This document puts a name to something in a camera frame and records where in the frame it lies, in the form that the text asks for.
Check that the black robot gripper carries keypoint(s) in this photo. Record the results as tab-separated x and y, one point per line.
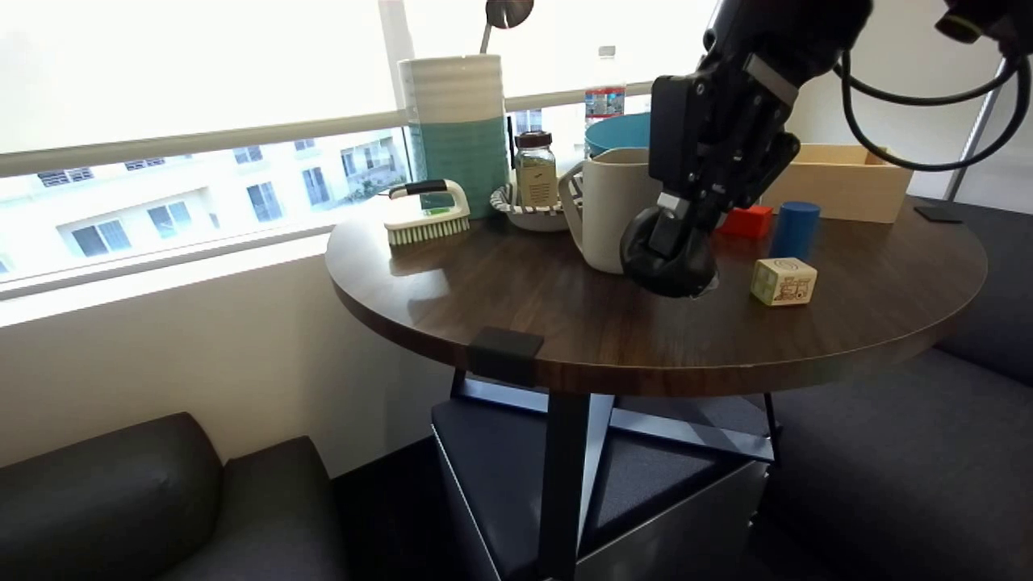
748	134

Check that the black round object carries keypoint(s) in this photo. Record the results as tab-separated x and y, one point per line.
667	259

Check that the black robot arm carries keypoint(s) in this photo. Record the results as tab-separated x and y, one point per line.
793	33

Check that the white mug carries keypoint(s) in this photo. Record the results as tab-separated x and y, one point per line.
600	211

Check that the red block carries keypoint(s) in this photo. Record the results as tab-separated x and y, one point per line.
749	225

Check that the blue cylinder block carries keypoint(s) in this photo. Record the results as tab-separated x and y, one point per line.
795	230

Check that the cream printed cube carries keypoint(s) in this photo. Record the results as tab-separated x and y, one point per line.
783	283

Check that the blue printed carton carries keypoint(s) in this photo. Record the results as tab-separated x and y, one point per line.
604	103

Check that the light wooden box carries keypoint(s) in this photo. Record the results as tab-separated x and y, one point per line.
844	190

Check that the small white dish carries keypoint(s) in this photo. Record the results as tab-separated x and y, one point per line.
531	218

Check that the glass jar with dark lid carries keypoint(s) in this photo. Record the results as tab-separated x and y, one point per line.
533	170

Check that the narrow white roller blind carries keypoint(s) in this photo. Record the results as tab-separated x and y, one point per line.
569	38

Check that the black tape patch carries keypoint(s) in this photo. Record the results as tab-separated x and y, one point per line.
503	348

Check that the white and teal canister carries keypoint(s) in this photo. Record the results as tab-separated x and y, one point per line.
455	131

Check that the metal ladle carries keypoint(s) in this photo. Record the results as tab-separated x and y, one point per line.
503	14

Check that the grey metal pole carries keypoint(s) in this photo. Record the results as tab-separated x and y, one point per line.
972	134

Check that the dark grey sofa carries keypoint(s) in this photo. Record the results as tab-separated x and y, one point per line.
924	454

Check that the wide white roller blind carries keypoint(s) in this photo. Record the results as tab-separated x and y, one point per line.
194	66

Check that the black leather sofa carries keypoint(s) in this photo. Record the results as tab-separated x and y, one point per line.
139	511

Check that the black table pedestal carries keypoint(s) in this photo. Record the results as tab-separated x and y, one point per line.
564	485

